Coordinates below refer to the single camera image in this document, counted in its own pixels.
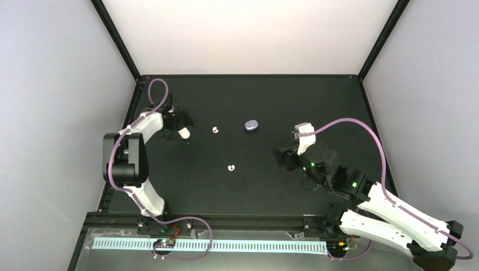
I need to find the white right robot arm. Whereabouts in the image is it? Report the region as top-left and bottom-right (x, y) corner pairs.
(273, 143), (463, 270)

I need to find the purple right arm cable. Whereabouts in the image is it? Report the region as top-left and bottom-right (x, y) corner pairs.
(299, 117), (475, 261)

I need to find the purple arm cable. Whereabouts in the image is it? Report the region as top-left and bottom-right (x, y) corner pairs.
(107, 78), (170, 225)
(299, 117), (475, 261)

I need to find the black frame rail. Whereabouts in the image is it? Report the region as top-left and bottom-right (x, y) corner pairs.
(82, 212), (326, 235)

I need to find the white oval charging case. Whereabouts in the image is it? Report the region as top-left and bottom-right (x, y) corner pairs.
(177, 127), (191, 139)

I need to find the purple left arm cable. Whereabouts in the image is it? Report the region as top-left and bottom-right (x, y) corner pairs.
(107, 78), (170, 225)

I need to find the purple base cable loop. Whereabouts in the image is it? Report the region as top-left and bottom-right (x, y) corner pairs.
(149, 216), (214, 261)

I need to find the small circuit board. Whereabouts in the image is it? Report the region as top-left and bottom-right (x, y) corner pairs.
(153, 239), (176, 250)

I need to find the light blue slotted cable duct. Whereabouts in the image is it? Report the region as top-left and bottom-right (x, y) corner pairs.
(90, 237), (328, 255)

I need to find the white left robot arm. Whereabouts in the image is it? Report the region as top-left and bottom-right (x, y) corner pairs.
(102, 94), (193, 217)

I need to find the lavender earbud charging case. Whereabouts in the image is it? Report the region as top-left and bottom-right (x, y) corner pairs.
(244, 119), (259, 132)

